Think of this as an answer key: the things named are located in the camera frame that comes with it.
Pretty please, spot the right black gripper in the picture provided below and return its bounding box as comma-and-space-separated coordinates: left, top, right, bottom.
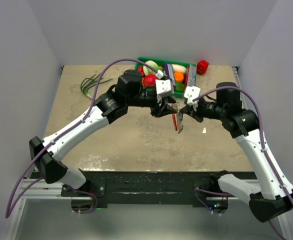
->
180, 97, 227, 123

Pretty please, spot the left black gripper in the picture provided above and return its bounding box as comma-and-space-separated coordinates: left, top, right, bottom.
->
127, 90, 178, 118

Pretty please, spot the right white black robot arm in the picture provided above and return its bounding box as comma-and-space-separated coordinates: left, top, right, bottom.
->
180, 82, 293, 223

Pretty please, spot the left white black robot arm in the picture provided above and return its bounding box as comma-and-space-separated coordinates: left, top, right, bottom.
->
29, 70, 177, 196

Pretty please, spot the green vegetable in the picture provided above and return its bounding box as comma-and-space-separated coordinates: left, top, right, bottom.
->
174, 82, 185, 93

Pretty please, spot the orange fruit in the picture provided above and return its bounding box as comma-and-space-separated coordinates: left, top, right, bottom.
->
174, 71, 185, 83

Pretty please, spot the red apple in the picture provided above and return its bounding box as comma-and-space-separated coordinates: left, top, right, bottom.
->
142, 74, 158, 88

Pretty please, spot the green plastic bin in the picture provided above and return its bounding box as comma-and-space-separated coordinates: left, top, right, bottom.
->
134, 56, 197, 99

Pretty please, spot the red grey box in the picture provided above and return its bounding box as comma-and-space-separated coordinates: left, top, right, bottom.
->
184, 64, 197, 88

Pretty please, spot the purple white box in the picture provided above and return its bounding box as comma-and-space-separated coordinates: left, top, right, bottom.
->
162, 61, 176, 89

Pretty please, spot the white radish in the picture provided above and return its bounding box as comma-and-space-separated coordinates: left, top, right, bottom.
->
172, 64, 187, 75

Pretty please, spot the white green cabbage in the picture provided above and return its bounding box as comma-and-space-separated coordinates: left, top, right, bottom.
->
142, 60, 163, 76

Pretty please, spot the red chili pepper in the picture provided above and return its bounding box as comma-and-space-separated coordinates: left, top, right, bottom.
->
137, 66, 145, 76

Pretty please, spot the red bell pepper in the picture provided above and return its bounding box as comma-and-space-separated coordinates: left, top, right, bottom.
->
196, 60, 209, 75

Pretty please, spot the green spring onion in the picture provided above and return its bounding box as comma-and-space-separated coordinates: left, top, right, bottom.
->
80, 73, 101, 99

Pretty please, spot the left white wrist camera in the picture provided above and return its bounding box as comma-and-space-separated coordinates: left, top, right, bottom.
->
155, 70, 174, 98

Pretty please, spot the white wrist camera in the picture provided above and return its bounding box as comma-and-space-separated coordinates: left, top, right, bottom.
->
183, 86, 201, 111
155, 70, 174, 98

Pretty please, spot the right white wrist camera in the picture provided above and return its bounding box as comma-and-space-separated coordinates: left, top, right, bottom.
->
183, 86, 201, 111

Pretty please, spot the black base frame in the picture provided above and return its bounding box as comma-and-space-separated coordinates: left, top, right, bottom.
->
60, 171, 261, 211

